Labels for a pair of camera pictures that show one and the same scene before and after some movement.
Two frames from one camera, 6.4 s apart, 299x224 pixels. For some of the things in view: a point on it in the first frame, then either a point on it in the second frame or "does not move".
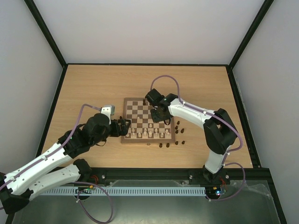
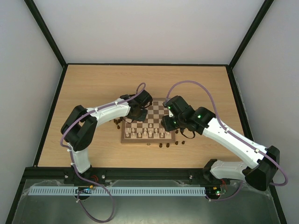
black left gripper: [124, 130] → [142, 117]
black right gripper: [160, 115] → [167, 122]
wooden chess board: [143, 129] does not move
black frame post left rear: [36, 13] does not move
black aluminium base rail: [251, 176] does not move
